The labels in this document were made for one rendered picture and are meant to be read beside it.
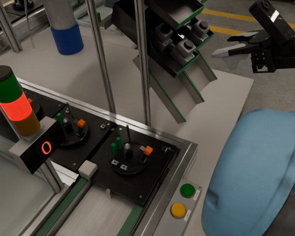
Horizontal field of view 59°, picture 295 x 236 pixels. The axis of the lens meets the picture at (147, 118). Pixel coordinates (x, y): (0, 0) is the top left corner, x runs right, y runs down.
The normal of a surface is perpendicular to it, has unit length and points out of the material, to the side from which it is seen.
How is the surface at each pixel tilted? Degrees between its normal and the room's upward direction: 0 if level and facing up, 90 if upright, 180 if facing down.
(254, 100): 0
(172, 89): 45
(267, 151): 24
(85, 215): 0
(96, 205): 0
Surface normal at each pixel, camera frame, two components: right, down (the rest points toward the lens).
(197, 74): 0.51, -0.19
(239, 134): -0.61, -0.69
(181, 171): -0.05, -0.69
